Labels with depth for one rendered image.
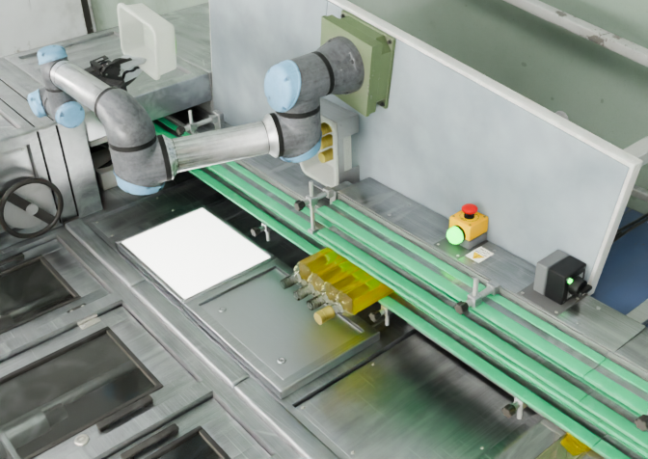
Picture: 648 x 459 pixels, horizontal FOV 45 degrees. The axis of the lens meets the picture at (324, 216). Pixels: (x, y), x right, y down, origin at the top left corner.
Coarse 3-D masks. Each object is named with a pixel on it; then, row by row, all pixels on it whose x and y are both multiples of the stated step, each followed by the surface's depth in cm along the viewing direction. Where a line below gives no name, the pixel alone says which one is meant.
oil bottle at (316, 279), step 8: (328, 264) 217; (336, 264) 217; (344, 264) 217; (352, 264) 217; (312, 272) 214; (320, 272) 214; (328, 272) 214; (336, 272) 214; (312, 280) 212; (320, 280) 211; (320, 288) 212
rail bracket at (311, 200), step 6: (312, 186) 219; (312, 192) 220; (324, 192) 224; (330, 192) 224; (306, 198) 222; (312, 198) 220; (318, 198) 223; (294, 204) 220; (300, 204) 219; (306, 204) 220; (312, 204) 221; (300, 210) 220; (312, 210) 223; (312, 216) 224; (312, 222) 226; (312, 228) 227
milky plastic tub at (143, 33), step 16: (128, 16) 239; (144, 16) 230; (160, 16) 231; (128, 32) 241; (144, 32) 244; (160, 32) 225; (128, 48) 244; (144, 48) 245; (160, 48) 228; (144, 64) 238; (160, 64) 231
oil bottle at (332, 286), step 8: (344, 272) 213; (352, 272) 213; (360, 272) 213; (328, 280) 211; (336, 280) 211; (344, 280) 211; (352, 280) 210; (328, 288) 208; (336, 288) 208; (328, 296) 208; (328, 304) 209
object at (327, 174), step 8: (328, 120) 222; (336, 128) 221; (336, 136) 222; (336, 144) 223; (336, 152) 225; (312, 160) 243; (336, 160) 226; (304, 168) 242; (312, 168) 242; (320, 168) 242; (328, 168) 241; (336, 168) 228; (312, 176) 239; (320, 176) 238; (328, 176) 237; (336, 176) 229; (328, 184) 234; (336, 184) 231
